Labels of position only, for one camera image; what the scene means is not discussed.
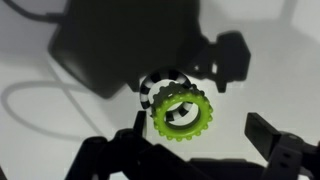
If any black and white striped ring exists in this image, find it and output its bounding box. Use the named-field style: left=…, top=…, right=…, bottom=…
left=138, top=68, right=195, bottom=126

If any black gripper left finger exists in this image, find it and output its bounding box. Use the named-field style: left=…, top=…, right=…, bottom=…
left=64, top=111, right=213, bottom=180

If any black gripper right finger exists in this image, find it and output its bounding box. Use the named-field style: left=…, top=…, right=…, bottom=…
left=244, top=112, right=320, bottom=180

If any green bumpy ring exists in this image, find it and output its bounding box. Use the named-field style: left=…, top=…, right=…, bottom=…
left=152, top=89, right=214, bottom=143

